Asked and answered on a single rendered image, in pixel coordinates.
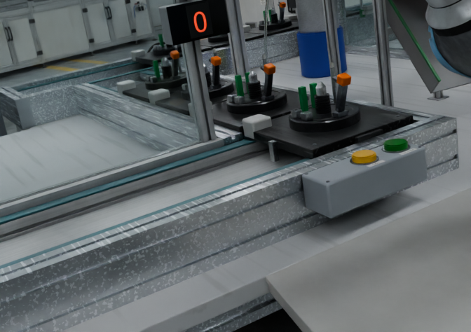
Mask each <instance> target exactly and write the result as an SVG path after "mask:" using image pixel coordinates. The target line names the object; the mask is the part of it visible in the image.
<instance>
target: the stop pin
mask: <svg viewBox="0 0 471 332"><path fill-rule="evenodd" d="M268 146H269V151H270V157H271V161H273V162H276V161H279V155H278V145H277V141H275V140H270V141H268Z"/></svg>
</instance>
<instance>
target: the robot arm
mask: <svg viewBox="0 0 471 332"><path fill-rule="evenodd" d="M426 1H427V3H428V7H427V10H426V13H425V18H426V20H427V23H428V24H429V27H428V31H429V32H430V33H431V38H430V39H429V42H430V47H431V49H432V51H433V53H434V55H435V57H436V58H437V60H438V61H439V62H440V63H441V64H442V65H443V66H444V67H445V68H447V69H448V70H449V71H452V72H453V73H456V74H460V75H462V76H465V77H468V78H471V0H426Z"/></svg>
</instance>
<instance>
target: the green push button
mask: <svg viewBox="0 0 471 332"><path fill-rule="evenodd" d="M383 146H384V149H385V150H386V151H402V150H404V149H406V148H408V141H406V140H405V139H389V140H387V141H385V142H384V143H383Z"/></svg>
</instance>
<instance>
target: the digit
mask: <svg viewBox="0 0 471 332"><path fill-rule="evenodd" d="M185 7H186V14H187V19H188V24H189V31H190V35H191V39H194V38H197V37H201V36H206V35H210V34H213V30H212V21H211V17H210V9H209V4H208V2H205V3H201V4H194V5H190V6H185Z"/></svg>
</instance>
